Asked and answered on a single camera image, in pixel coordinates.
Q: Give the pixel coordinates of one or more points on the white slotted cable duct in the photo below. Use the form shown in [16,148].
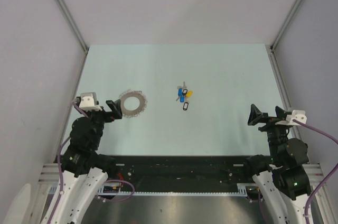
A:
[109,190]

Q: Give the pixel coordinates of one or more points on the black key tag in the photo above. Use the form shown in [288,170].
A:
[184,92]
[185,106]

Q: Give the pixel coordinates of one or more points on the aluminium frame post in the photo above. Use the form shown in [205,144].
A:
[291,14]
[72,24]

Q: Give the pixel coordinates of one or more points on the right aluminium frame post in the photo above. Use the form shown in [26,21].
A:
[291,14]

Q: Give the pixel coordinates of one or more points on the silver key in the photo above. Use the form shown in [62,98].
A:
[183,87]

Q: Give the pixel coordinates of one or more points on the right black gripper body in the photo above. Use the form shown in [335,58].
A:
[273,131]

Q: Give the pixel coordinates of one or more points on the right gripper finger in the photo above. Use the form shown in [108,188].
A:
[281,114]
[255,116]

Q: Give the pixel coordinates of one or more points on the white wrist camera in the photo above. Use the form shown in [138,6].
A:
[88,102]
[297,117]

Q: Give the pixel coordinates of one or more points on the metal disc with keyrings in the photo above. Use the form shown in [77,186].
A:
[132,103]

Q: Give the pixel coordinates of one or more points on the left aluminium frame post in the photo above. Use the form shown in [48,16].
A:
[72,24]

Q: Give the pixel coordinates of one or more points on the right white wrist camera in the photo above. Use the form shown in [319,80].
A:
[297,117]

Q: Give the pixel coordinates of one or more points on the yellow key tag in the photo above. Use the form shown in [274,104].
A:
[189,94]

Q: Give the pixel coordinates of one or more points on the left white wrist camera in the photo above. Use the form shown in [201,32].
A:
[88,102]

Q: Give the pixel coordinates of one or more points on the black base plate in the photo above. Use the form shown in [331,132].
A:
[178,174]

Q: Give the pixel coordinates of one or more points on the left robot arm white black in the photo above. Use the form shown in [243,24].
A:
[82,171]

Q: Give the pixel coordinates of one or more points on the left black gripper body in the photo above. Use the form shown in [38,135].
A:
[100,117]

